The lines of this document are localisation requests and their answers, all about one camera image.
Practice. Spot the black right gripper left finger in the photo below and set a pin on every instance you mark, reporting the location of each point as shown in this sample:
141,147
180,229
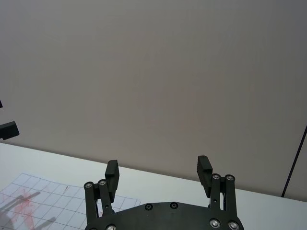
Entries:
111,177

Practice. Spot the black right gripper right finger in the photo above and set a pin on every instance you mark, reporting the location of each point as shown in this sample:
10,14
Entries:
204,172

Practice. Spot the white table cloth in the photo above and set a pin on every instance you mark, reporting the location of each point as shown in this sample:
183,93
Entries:
168,187

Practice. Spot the white grid paper sheet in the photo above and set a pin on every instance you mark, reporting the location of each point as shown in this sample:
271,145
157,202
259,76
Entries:
48,194

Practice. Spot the plain pale wall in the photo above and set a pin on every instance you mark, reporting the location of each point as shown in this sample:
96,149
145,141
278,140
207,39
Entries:
153,72

